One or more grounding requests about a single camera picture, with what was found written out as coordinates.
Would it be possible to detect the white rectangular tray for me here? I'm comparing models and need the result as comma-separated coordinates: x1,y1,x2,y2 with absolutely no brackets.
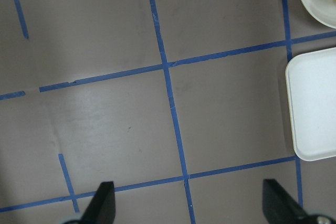
285,48,335,162

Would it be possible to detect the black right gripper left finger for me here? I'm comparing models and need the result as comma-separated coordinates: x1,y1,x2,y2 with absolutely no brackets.
79,182,116,224

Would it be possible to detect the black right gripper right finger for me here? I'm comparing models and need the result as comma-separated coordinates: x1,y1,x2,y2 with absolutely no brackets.
262,179,314,223

